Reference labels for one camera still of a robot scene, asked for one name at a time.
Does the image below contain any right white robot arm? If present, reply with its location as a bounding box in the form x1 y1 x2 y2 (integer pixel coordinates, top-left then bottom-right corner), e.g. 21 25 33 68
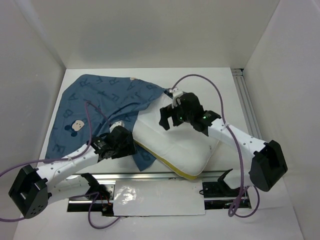
159 89 288 196

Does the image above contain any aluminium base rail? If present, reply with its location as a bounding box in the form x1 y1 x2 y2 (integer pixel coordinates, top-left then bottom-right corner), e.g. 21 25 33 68
67 171 239 217

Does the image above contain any white pillow yellow edge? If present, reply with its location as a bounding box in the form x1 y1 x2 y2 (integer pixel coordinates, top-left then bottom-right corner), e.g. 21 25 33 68
132 93 219 180

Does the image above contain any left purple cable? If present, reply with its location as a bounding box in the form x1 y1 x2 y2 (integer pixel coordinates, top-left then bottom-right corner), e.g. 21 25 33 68
0 101 126 230

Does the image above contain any aluminium side rail frame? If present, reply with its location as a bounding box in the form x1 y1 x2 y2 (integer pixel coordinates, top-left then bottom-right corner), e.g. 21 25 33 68
231 68 263 139

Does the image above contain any blue letter print pillowcase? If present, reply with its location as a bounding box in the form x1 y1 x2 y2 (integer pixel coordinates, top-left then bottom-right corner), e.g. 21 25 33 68
45 74 166 159

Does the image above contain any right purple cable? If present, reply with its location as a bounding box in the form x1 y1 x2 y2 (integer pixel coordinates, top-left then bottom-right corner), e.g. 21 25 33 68
169 73 261 219

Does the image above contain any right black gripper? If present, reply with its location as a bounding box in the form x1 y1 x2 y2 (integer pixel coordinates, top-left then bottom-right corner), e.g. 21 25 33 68
158 101 193 131

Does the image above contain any purple cable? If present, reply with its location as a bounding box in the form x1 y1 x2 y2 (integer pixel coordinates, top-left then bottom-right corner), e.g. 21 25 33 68
0 101 126 230
169 73 261 219

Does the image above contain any white cover plate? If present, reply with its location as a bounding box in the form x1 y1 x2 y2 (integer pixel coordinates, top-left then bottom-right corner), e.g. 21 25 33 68
113 179 206 217

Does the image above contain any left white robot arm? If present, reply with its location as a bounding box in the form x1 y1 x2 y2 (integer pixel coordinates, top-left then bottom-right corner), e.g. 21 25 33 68
8 125 137 219

